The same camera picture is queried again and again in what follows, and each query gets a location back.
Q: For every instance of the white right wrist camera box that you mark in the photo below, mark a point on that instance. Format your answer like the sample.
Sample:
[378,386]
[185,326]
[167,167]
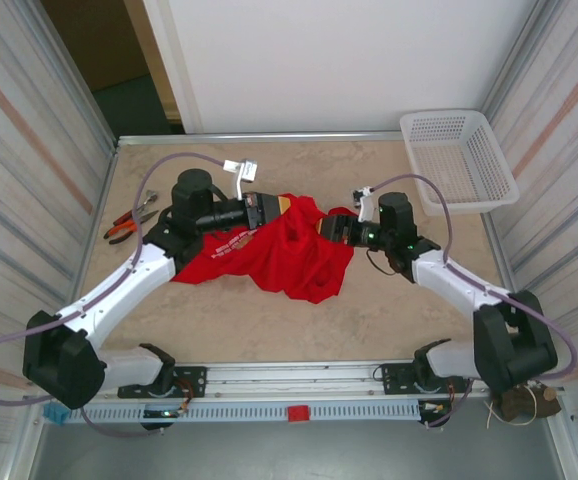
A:
[365,205]

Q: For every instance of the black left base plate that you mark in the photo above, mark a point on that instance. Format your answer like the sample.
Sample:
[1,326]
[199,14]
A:
[191,381]

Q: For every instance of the small red block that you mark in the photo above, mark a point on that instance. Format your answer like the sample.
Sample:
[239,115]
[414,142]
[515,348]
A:
[299,414]

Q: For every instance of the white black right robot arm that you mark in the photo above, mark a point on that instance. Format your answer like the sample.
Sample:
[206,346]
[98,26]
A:
[449,280]

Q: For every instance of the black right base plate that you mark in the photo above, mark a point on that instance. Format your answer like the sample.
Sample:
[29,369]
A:
[394,377]

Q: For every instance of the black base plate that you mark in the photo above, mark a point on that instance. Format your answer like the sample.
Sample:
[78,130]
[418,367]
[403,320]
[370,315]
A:
[191,381]
[394,377]

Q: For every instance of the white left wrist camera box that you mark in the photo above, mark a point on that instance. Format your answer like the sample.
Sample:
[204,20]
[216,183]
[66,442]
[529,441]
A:
[246,169]

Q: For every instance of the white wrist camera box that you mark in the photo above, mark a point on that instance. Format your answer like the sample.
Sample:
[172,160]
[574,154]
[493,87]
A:
[246,169]
[365,205]

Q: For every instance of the white perforated plastic basket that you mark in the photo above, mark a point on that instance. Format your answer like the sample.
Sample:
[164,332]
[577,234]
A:
[459,165]

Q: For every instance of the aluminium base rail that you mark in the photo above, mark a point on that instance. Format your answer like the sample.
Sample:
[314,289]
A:
[294,375]

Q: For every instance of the brown cloth pouch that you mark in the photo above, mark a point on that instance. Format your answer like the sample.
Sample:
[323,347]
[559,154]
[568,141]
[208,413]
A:
[516,405]

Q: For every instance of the aluminium table frame rail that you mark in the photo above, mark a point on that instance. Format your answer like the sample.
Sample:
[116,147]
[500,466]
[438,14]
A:
[279,136]

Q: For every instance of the red t-shirt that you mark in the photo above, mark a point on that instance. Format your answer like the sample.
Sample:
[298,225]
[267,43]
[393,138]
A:
[279,260]

